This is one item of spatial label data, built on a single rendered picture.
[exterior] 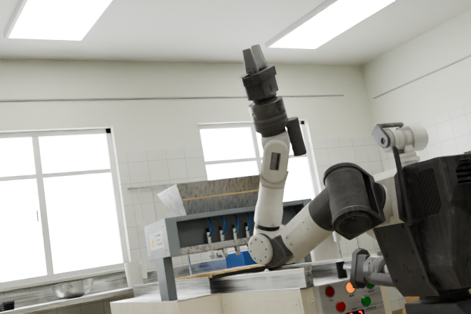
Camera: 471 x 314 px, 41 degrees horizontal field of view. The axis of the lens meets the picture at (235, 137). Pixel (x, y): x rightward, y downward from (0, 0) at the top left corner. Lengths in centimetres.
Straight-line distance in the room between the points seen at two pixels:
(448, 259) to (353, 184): 26
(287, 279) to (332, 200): 76
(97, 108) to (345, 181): 465
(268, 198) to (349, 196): 26
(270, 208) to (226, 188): 121
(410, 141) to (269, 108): 37
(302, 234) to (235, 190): 132
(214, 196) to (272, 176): 125
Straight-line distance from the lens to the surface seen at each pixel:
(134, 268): 517
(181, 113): 626
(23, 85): 582
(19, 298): 543
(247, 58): 152
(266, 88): 152
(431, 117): 712
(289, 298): 214
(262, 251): 160
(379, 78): 765
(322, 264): 250
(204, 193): 275
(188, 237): 275
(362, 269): 200
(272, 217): 161
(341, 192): 143
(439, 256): 146
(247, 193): 285
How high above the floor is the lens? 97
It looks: 11 degrees up
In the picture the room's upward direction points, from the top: 10 degrees counter-clockwise
